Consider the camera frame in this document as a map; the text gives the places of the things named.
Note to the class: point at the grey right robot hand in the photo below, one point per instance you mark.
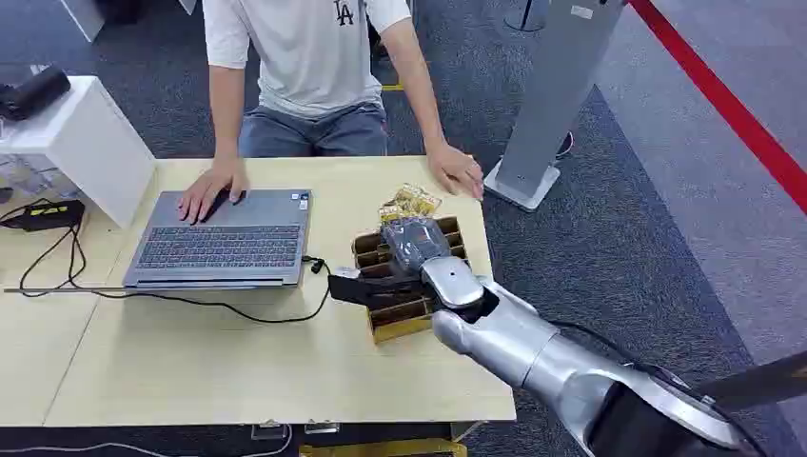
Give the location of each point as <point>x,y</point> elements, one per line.
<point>417,243</point>

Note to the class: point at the yellow printed card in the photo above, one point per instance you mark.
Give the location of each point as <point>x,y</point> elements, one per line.
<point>410,202</point>

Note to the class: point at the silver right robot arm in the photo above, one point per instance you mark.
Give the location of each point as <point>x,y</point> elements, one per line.
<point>536,353</point>

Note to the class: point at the wooden card box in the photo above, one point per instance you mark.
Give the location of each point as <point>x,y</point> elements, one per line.
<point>403,318</point>

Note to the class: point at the person's left hand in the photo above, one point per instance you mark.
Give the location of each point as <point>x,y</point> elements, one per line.
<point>455,169</point>

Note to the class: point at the person's hand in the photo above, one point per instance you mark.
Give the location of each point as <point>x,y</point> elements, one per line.
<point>455,169</point>
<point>211,186</point>

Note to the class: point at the grey laptop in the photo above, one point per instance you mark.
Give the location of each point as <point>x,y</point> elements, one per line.
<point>220,246</point>

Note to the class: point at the grey floor stand pillar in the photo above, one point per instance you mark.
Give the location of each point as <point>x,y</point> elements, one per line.
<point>555,94</point>

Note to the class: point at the person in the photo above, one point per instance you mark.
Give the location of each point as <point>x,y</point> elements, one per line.
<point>315,63</point>

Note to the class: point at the person's right hand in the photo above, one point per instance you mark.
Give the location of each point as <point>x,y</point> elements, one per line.
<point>211,186</point>

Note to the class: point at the white cabinet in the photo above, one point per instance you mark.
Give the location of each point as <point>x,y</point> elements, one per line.
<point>94,145</point>

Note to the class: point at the red floor tape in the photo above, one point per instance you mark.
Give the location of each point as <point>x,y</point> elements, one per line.
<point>731,107</point>

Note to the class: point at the black power adapter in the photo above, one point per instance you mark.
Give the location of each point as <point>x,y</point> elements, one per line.
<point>53,214</point>

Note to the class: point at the black bar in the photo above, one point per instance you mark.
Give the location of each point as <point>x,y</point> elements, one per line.
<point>756,381</point>

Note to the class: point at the black device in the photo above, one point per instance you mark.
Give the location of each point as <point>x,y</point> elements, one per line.
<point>35,93</point>

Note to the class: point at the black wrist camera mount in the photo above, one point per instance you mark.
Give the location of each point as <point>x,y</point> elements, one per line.
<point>372,290</point>

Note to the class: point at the yellow frame under desk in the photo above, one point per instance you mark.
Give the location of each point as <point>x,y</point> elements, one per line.
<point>384,450</point>

